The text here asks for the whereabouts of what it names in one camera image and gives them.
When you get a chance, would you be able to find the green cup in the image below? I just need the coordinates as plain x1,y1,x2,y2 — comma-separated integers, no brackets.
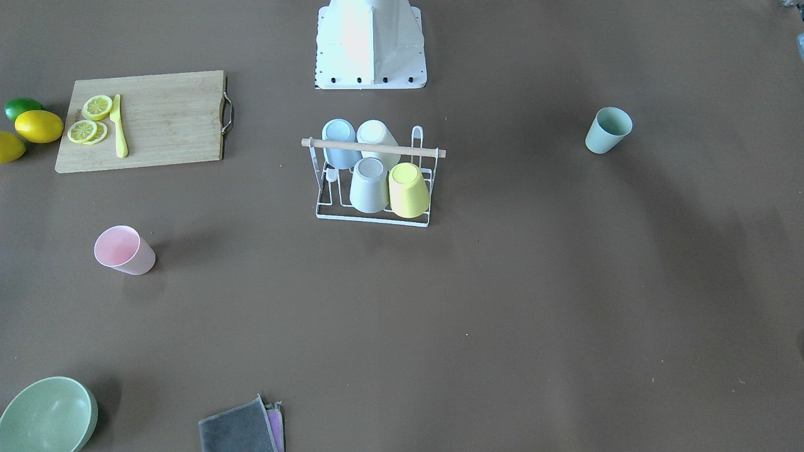
585,107,634,154

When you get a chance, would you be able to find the pink cup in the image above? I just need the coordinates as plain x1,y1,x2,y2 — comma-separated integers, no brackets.
93,225,156,276

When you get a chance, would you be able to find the yellow cup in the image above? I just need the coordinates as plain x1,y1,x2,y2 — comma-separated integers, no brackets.
388,163,430,218

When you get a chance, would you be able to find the grey cup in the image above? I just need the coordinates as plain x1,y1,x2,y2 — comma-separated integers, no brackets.
349,158,389,213

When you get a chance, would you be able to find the white cup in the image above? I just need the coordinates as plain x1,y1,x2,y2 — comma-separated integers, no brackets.
356,119,400,171

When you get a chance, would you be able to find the light blue cup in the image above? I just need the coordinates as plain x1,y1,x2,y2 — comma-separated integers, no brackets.
322,119,362,170

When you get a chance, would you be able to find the purple cloth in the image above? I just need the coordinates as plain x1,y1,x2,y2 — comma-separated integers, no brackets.
264,402,285,452

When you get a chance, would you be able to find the bamboo cutting board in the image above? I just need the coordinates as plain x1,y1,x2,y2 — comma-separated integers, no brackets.
55,70,233,173

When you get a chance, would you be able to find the grey cloth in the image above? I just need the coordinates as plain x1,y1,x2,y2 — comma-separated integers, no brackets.
198,397,276,451

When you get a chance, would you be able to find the yellow plastic knife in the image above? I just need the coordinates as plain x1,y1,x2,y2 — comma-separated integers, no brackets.
109,94,129,158

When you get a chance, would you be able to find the lemon slice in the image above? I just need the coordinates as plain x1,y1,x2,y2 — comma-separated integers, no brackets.
80,95,113,121
66,119,99,144
83,121,109,145

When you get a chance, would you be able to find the yellow lemon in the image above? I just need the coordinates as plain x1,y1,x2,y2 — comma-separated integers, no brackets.
0,131,26,164
14,110,64,144

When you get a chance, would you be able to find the green bowl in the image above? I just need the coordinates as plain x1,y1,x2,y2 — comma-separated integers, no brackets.
1,377,99,451

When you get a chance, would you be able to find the green lime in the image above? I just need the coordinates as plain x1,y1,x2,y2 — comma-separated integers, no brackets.
4,97,43,122

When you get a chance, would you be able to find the white wire cup holder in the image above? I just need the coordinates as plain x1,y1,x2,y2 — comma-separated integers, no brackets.
301,126,446,228

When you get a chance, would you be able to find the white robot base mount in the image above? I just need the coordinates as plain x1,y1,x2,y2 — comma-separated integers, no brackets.
314,1,428,90

